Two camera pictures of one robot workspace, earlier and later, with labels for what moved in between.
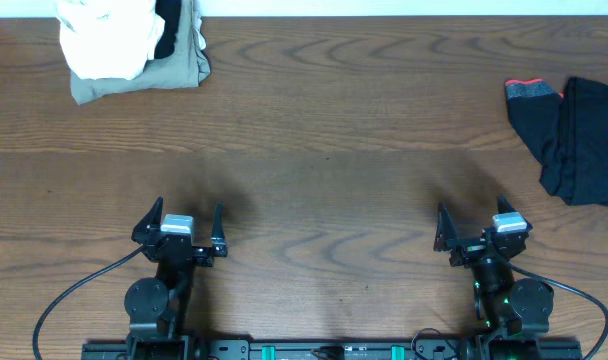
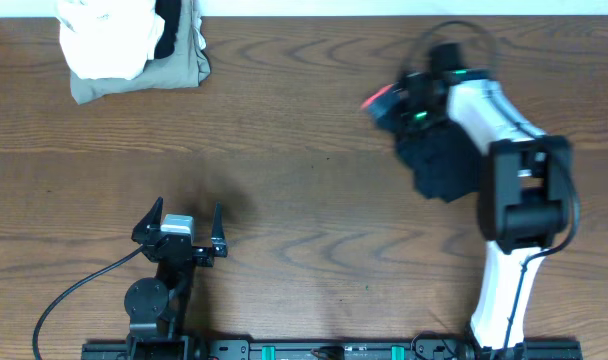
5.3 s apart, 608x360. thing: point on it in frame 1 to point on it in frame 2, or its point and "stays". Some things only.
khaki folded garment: x=186 y=66 stays
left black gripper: x=182 y=248 stays
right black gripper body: x=468 y=251 to x=417 y=120
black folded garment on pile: x=170 y=11 stays
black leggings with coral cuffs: x=578 y=135 to x=445 y=163
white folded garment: x=109 y=39 stays
